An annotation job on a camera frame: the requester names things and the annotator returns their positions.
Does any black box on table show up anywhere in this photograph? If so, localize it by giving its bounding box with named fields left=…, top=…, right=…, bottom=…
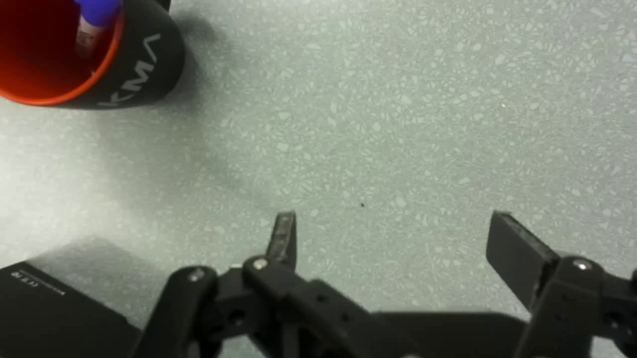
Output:
left=0, top=260, right=139, bottom=358

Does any black mug orange inside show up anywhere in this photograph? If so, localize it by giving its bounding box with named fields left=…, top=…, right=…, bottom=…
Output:
left=0, top=0, right=184, bottom=109

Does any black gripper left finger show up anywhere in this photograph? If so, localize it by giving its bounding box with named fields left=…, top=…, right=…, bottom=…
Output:
left=131, top=210, right=372, bottom=358

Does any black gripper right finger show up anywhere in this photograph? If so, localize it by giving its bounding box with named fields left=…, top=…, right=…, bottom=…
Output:
left=485, top=210, right=637, bottom=358

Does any white marker blue cap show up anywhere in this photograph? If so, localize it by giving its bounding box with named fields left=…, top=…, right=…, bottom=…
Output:
left=73, top=0, right=121, bottom=57

